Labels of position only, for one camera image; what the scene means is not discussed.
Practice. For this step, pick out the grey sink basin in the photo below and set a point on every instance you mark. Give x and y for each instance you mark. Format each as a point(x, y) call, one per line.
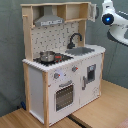
point(79, 51)

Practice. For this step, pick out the small metal pot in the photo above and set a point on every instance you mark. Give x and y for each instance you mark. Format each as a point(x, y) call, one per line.
point(47, 56)

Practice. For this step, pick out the black toy faucet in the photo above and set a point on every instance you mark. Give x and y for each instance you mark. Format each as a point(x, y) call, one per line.
point(73, 40)

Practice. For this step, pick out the grey range hood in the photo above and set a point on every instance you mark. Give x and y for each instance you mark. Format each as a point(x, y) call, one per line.
point(48, 18)

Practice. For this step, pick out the red stove knob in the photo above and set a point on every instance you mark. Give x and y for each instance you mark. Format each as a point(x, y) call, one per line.
point(56, 75)
point(74, 69)

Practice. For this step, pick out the grey ice dispenser panel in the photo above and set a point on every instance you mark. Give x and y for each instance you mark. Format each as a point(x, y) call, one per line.
point(91, 73)

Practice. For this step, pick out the oven door with handle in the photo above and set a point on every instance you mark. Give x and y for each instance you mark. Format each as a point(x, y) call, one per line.
point(64, 96)

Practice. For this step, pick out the left red stove knob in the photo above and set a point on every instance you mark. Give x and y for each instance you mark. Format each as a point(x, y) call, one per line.
point(56, 75)

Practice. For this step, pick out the wooden toy kitchen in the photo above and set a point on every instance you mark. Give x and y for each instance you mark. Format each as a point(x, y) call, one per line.
point(40, 84)

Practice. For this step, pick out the grey cabinet door handle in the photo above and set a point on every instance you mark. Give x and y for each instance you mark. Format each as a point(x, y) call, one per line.
point(84, 83)

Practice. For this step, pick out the right red stove knob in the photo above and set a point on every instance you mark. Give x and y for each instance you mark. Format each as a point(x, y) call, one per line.
point(74, 69)

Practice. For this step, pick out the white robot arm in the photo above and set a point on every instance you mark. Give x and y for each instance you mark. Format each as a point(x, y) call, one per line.
point(117, 22)

